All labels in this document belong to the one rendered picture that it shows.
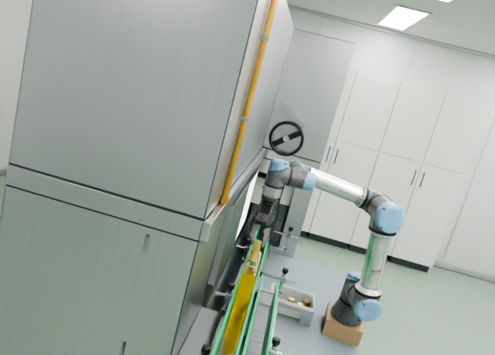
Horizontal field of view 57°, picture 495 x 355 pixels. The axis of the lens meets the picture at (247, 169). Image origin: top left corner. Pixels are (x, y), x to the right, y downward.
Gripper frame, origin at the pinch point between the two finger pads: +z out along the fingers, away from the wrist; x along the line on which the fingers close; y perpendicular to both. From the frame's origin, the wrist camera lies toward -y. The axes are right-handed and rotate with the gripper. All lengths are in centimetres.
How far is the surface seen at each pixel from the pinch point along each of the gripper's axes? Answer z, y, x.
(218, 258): 7.2, -9.5, 13.0
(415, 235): 74, 379, -177
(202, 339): 28.7, -31.3, 9.4
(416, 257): 100, 379, -187
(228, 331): 28.7, -21.2, 1.3
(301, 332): 42, 17, -30
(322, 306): 42, 49, -41
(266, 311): 28.7, 2.1, -11.2
